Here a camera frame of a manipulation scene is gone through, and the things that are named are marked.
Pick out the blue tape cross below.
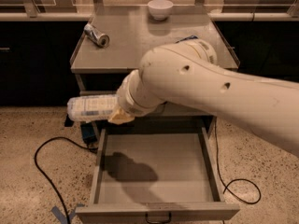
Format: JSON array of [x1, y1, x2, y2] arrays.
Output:
[[50, 206, 78, 224]]

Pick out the grey top drawer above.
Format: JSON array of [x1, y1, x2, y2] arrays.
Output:
[[79, 91, 208, 117]]

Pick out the silver soda can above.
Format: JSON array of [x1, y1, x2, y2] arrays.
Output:
[[84, 23, 110, 48]]

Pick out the black cable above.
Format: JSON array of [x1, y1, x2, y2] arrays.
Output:
[[214, 121, 263, 205], [34, 135, 99, 224]]

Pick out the open grey middle drawer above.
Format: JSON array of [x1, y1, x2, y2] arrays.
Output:
[[76, 130, 240, 224]]

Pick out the blue soda can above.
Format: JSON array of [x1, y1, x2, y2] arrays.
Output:
[[176, 35, 198, 43]]

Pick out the black cable left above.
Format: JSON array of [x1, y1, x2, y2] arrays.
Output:
[[34, 135, 99, 224]]

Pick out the black middle drawer handle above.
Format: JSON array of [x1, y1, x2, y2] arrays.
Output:
[[145, 213, 172, 224]]

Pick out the black cable right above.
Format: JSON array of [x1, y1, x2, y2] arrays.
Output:
[[214, 121, 263, 205]]

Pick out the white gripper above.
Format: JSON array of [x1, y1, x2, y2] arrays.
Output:
[[108, 69, 165, 125]]

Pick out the blue white plastic bottle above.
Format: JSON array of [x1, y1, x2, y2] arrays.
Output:
[[67, 94, 117, 122]]

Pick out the white bowl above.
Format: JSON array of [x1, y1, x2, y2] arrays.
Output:
[[148, 0, 174, 21]]

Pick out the blue power adapter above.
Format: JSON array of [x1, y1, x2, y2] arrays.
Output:
[[80, 123, 97, 145]]

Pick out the grey drawer cabinet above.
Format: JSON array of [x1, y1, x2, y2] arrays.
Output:
[[69, 5, 241, 142]]

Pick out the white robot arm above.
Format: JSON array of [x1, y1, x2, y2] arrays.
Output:
[[108, 39, 299, 156]]

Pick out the dark base cabinets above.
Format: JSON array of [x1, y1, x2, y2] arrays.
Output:
[[0, 21, 299, 106]]

